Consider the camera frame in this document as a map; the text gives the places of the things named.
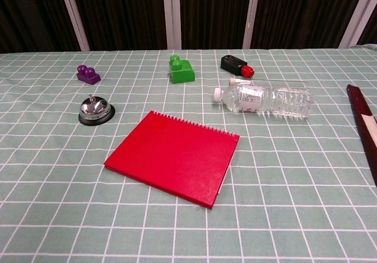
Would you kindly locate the silver desk bell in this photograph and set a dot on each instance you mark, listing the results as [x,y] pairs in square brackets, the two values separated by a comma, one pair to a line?
[93,109]

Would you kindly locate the red spiral notebook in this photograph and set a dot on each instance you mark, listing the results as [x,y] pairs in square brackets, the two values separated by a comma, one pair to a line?
[173,157]

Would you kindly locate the green toy building block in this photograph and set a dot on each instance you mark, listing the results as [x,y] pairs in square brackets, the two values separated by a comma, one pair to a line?
[181,70]

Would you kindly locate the black device with red cap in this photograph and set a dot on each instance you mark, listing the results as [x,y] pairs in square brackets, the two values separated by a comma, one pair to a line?
[234,65]

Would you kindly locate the clear plastic water bottle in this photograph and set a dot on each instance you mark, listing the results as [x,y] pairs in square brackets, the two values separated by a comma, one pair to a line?
[265,100]

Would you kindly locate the green checkered tablecloth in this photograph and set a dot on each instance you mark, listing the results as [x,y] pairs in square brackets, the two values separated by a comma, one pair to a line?
[188,216]

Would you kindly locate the purple toy building block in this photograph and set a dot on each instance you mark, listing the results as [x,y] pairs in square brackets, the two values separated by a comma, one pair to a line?
[88,75]

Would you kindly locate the dark red wooden board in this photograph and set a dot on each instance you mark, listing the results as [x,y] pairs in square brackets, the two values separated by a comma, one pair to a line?
[366,127]

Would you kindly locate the white frame post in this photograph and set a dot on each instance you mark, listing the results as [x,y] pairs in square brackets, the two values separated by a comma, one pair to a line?
[75,15]
[251,12]
[171,12]
[357,12]

